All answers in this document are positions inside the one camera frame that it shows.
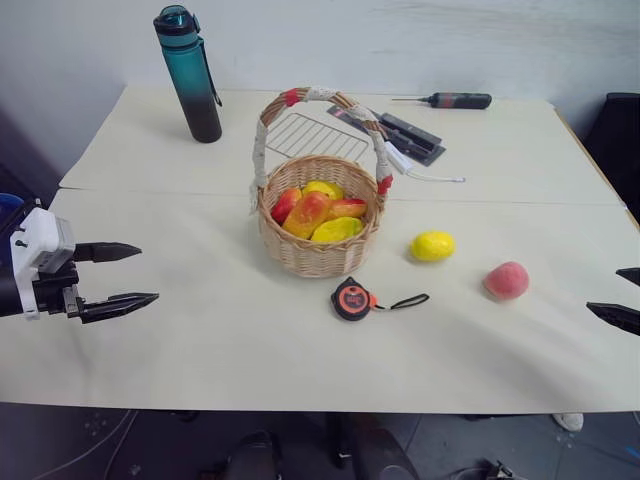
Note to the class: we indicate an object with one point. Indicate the pink peach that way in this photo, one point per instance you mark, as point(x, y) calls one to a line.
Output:
point(506, 281)

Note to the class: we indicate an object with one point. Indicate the red yellow mango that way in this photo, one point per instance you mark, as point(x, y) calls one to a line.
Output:
point(347, 207)

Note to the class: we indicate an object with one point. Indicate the teal black water bottle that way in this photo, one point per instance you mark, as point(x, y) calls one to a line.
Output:
point(192, 75)

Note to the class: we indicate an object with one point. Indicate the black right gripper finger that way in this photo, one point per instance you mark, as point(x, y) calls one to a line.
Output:
point(620, 316)
point(632, 276)

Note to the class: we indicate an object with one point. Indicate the small red mango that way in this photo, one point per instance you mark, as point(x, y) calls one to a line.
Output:
point(284, 206)

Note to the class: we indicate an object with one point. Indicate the yellow green mango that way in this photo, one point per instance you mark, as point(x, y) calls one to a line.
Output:
point(337, 229)

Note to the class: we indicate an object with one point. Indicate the yellow lemon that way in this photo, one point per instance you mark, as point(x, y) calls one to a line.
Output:
point(433, 246)

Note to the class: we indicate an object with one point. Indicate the black screwdriver bit case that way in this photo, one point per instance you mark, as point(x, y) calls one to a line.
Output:
point(415, 140)

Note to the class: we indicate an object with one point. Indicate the orange red mango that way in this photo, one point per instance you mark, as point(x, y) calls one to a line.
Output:
point(306, 215)

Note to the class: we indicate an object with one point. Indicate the orange black tape measure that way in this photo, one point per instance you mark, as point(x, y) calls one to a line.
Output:
point(352, 300)

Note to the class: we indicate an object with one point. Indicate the white shoe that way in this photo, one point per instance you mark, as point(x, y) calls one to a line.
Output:
point(569, 421)

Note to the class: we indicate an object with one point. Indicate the black electric screwdriver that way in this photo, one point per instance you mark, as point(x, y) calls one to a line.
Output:
point(457, 100)

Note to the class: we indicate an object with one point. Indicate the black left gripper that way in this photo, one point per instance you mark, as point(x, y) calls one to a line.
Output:
point(56, 292)

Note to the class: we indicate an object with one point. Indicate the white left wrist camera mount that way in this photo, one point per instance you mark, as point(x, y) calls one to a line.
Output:
point(36, 240)

